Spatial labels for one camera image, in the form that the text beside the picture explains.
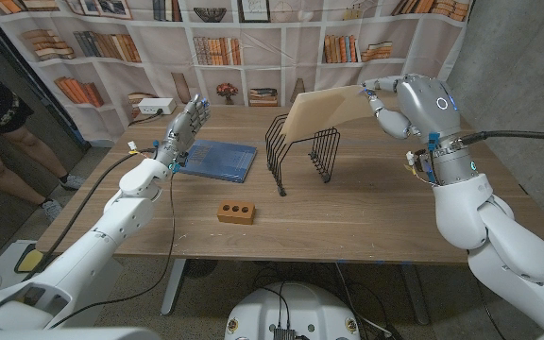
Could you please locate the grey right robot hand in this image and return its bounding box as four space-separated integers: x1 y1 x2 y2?
361 73 462 143

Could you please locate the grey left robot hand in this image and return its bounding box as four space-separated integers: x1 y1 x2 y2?
153 93 212 169

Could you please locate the cream paper folder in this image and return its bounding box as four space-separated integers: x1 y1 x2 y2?
280 84 372 145

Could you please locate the blue book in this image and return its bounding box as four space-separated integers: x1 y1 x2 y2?
179 139 258 184

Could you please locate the wooden block with three holes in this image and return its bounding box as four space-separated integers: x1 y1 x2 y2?
216 199 257 226

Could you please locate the white power strip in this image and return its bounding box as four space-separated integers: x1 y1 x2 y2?
137 97 178 116

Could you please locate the printed bookshelf backdrop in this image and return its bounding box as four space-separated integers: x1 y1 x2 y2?
0 0 471 143

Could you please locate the grey table leg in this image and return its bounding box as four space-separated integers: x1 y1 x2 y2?
401 263 432 326
161 258 188 316

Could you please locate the yellow black floor pad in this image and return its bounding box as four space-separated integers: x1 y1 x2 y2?
14 247 46 275

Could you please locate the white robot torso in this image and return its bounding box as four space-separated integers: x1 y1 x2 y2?
224 281 362 340

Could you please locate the black power strip cable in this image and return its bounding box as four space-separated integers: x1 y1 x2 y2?
129 109 164 127

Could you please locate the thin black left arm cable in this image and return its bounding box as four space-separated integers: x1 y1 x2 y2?
48 170 177 328

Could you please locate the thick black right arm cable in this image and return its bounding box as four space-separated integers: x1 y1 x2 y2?
460 130 544 145

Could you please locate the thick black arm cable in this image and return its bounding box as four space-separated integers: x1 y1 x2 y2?
24 146 156 282
460 130 544 145

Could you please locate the black wire file holder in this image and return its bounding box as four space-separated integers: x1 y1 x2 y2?
264 112 342 197

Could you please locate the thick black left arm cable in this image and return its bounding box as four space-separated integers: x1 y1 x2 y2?
24 146 156 282

